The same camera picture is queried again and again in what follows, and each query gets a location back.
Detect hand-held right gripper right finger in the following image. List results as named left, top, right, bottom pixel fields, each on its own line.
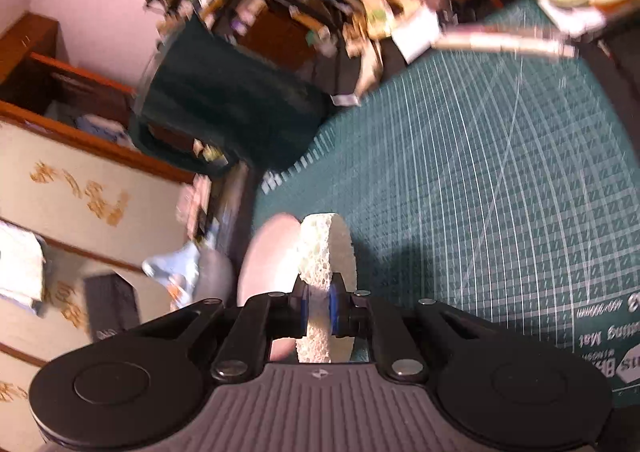
left=327, top=274, right=501, bottom=381

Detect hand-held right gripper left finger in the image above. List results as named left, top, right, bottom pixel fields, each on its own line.
left=135, top=274, right=307, bottom=383

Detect round porous sponge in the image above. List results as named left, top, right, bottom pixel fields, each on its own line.
left=295, top=214, right=354, bottom=364

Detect white folded towel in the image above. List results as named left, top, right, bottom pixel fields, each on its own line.
left=0, top=222, right=47, bottom=316

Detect green cutting mat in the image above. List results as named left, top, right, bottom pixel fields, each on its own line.
left=252, top=0, right=640, bottom=396

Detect wooden cabinet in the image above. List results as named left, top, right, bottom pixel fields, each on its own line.
left=0, top=14, right=197, bottom=183

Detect dark green kettle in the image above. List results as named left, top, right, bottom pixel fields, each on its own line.
left=131, top=14, right=334, bottom=179

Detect folded beige cloth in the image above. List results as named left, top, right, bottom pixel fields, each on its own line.
left=352, top=39, right=384, bottom=98

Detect white paper sheet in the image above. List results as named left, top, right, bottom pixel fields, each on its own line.
left=392, top=9, right=442, bottom=64

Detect white cone ornament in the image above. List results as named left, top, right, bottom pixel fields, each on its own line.
left=350, top=0, right=412, bottom=41

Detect white pen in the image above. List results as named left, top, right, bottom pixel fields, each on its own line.
left=431, top=29, right=577, bottom=63

